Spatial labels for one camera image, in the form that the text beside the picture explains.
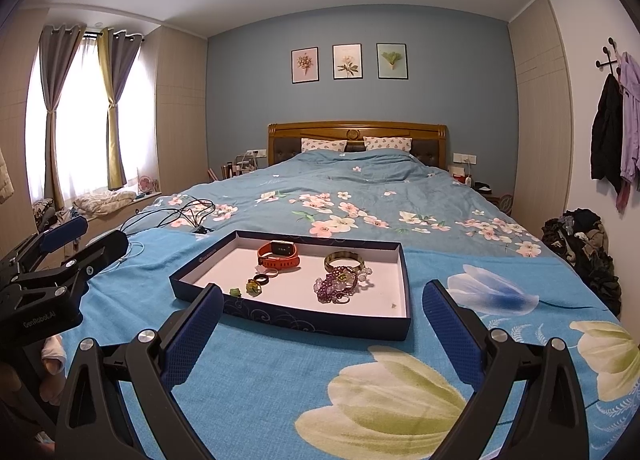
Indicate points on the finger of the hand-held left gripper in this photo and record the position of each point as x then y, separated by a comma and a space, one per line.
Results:
65, 235
107, 247

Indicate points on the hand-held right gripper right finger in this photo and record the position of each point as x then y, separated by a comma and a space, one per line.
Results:
450, 335

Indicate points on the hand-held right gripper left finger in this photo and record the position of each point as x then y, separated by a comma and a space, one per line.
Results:
195, 335

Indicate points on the orange smart band watch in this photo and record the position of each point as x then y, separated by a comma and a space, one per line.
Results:
280, 265

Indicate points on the dark blue box tray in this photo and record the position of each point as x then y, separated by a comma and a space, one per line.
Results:
300, 292

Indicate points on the gold bangle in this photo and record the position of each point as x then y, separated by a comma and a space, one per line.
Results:
327, 260

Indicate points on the person's left hand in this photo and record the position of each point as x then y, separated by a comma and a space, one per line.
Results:
52, 357

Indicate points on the window bench cabinet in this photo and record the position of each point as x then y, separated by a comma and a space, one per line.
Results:
100, 225

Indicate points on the crumpled dark clothes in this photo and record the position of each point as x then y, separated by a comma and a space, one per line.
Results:
47, 212

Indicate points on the crumpled beige cloth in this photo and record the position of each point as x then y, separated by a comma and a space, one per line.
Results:
105, 202

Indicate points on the small pink fan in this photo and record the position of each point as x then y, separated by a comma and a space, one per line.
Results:
145, 184

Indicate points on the white sheer curtain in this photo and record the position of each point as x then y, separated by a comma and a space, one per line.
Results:
85, 139

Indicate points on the blue tulip print blanket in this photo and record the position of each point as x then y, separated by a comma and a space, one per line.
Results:
300, 365

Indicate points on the cluttered nightstand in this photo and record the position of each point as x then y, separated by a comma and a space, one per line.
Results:
482, 187

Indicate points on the beige wardrobe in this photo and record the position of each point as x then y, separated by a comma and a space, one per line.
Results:
540, 114
180, 114

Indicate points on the row of cosmetic bottles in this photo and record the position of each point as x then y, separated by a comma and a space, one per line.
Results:
237, 168

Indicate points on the olive and grey curtain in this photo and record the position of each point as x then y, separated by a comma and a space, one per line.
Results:
117, 89

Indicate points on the pile of dark clothes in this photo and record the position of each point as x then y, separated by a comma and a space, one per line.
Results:
585, 250

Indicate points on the blue floral duvet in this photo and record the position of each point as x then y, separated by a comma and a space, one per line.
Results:
350, 179

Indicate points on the dotted white pillow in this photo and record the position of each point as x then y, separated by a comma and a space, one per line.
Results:
323, 144
387, 143

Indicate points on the wooden headboard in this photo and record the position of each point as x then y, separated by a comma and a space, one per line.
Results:
355, 127

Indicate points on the black jacket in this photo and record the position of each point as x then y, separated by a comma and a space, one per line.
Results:
606, 139

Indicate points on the purple jacket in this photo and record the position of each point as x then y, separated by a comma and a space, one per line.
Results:
631, 139

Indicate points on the pink flower framed picture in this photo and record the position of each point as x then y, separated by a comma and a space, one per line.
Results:
305, 64

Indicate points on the white flower framed picture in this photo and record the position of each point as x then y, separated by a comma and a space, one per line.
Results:
347, 61

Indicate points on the white wall socket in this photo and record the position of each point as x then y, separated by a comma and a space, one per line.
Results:
464, 157
255, 152

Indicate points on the black wall coat rack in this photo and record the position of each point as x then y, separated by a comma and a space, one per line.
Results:
610, 57

